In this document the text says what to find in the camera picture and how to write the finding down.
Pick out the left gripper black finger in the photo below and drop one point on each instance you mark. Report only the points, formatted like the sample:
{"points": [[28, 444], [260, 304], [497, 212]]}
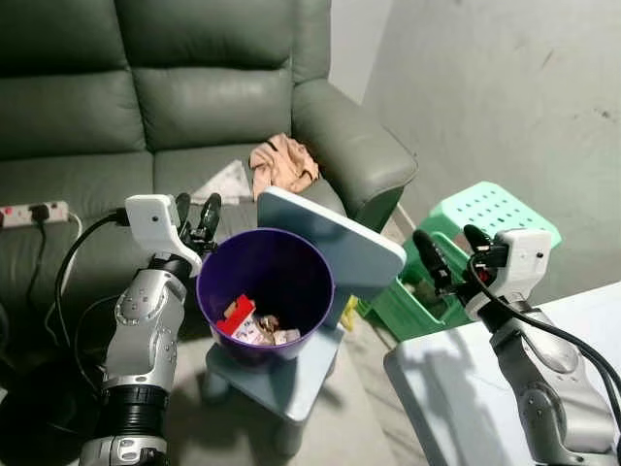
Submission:
{"points": [[182, 209], [210, 214]]}

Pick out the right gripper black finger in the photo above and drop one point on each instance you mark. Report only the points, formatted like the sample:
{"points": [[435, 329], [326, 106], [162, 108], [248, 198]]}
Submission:
{"points": [[431, 257], [478, 239]]}

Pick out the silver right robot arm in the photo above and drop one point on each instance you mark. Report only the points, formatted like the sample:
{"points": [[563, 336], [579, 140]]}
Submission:
{"points": [[543, 388]]}

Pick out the purple plastic rubbish bin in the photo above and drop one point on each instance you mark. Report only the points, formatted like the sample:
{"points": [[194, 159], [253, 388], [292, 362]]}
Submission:
{"points": [[291, 262]]}

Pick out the small brown trash piece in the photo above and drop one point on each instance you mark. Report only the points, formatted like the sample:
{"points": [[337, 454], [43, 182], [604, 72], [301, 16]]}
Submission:
{"points": [[265, 321]]}

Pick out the green plastic stool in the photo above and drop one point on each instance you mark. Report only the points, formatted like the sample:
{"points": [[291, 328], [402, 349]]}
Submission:
{"points": [[495, 209]]}

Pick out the grey triangular cloth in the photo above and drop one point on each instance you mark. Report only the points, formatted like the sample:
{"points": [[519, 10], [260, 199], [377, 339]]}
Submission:
{"points": [[229, 184]]}

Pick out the red snack packet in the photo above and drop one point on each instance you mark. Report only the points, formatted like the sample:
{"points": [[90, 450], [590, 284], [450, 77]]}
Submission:
{"points": [[233, 316]]}

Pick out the beige crumpled cloth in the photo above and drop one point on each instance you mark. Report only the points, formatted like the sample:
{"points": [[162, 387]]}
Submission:
{"points": [[281, 163]]}

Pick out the small yellow object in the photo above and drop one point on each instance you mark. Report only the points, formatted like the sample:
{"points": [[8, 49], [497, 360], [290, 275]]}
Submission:
{"points": [[349, 313]]}

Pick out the green leather sofa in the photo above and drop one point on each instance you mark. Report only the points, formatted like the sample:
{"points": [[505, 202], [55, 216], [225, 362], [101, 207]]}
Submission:
{"points": [[194, 102]]}

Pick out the white printed packet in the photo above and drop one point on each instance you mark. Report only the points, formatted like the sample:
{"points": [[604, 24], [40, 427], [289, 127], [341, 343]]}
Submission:
{"points": [[252, 332]]}

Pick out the black power plug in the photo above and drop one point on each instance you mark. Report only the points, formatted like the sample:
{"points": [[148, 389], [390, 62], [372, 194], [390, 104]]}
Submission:
{"points": [[39, 214]]}

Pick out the white power strip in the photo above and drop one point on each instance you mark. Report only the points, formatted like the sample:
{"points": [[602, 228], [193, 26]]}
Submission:
{"points": [[19, 212]]}

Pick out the black round fan base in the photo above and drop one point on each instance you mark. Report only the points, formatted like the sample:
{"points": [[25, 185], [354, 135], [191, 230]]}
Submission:
{"points": [[29, 427]]}

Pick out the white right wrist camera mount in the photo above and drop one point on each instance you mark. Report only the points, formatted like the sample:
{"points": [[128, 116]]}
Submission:
{"points": [[529, 257]]}

